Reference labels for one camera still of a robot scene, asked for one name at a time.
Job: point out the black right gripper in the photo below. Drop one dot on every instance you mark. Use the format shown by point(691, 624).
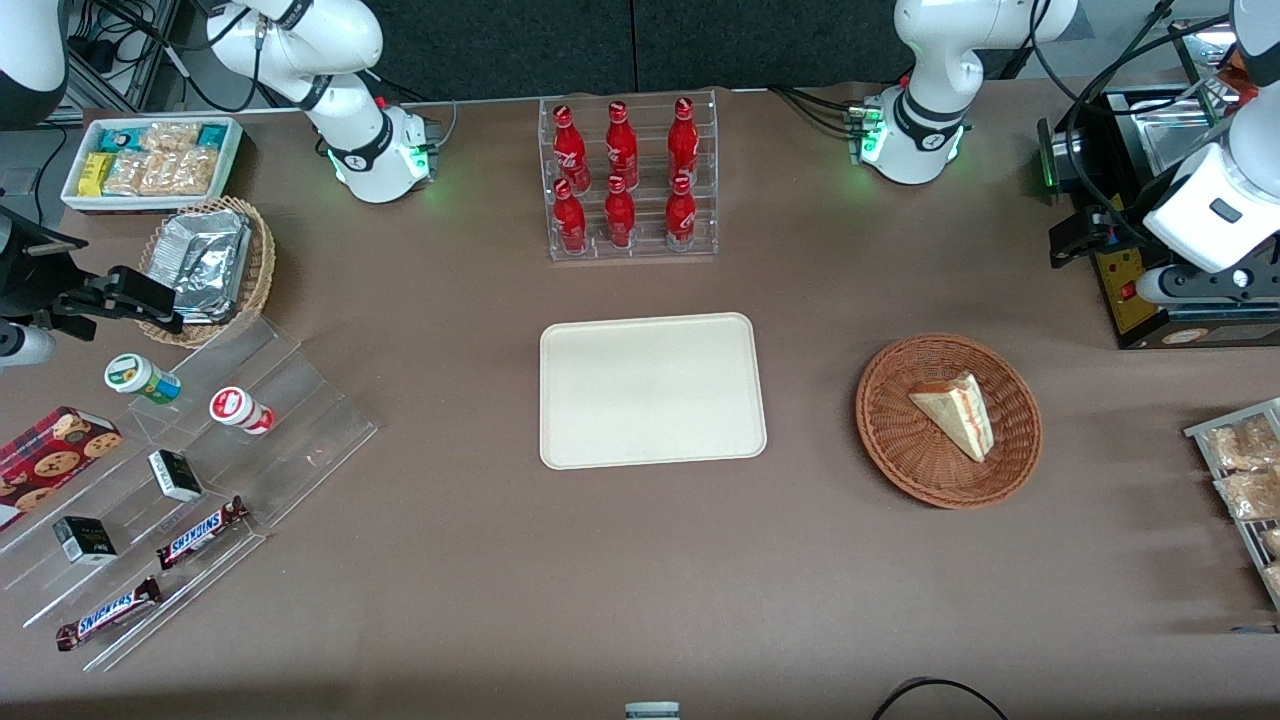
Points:
point(22, 272)

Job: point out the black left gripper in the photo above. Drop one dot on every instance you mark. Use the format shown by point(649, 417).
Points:
point(1117, 228)

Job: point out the triangular sandwich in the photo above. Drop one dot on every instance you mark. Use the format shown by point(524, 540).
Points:
point(960, 410)

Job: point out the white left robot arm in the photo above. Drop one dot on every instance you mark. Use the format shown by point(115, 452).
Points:
point(930, 60)

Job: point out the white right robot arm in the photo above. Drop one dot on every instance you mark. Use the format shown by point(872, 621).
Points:
point(345, 120)

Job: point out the tan wicker basket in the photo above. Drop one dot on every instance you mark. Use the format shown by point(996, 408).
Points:
point(258, 260)

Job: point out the round brown wicker basket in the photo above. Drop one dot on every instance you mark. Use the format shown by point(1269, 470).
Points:
point(900, 440)

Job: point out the cream plastic tray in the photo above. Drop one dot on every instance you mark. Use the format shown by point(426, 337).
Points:
point(650, 390)

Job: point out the silver foil pack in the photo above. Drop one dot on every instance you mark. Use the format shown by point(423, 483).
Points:
point(205, 255)

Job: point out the green capped small bottle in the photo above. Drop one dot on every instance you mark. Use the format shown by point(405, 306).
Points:
point(135, 376)

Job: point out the black food warmer cabinet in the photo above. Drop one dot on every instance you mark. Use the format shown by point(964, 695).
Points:
point(1130, 300)

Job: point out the clear bag of cookies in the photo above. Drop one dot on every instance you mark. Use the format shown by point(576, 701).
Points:
point(132, 174)
point(170, 138)
point(188, 172)

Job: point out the red capped small bottle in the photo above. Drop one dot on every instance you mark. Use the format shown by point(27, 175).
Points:
point(238, 408)

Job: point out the yellow snack packet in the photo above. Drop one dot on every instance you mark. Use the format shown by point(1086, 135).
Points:
point(95, 175)

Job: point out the steel warmer pan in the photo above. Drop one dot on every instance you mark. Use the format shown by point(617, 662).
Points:
point(1170, 135)

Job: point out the white rectangular snack bin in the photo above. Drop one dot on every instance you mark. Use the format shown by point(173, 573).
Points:
point(232, 160)

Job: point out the teal snack packet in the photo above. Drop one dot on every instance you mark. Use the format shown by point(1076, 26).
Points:
point(211, 136)
point(117, 138)

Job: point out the small black box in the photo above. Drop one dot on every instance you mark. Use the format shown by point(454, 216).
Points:
point(86, 540)
point(176, 476)

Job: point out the clear acrylic stepped stand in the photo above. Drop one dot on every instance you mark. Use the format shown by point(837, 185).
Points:
point(300, 420)

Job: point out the red plaid cookie box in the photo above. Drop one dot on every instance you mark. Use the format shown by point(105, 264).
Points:
point(50, 460)

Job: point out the snickers bar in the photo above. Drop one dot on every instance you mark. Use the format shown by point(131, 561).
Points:
point(200, 533)
point(108, 614)

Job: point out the red sausage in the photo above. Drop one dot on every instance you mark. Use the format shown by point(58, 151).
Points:
point(1236, 75)

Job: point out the clear bag of pastry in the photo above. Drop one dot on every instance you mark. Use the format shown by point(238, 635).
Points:
point(1273, 578)
point(1250, 495)
point(1240, 445)
point(1270, 542)

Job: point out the red cola bottle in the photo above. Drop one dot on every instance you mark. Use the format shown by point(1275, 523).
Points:
point(570, 222)
point(620, 216)
point(680, 214)
point(621, 148)
point(570, 150)
point(683, 142)

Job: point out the clear acrylic bottle rack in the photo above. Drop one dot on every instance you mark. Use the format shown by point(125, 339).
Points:
point(650, 240)

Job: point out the brown tablecloth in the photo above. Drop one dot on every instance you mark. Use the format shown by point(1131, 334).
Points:
point(450, 600)

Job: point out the grey white cap object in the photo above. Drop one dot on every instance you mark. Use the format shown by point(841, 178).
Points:
point(652, 711)

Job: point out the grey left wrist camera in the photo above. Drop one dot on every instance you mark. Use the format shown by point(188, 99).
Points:
point(1160, 286)

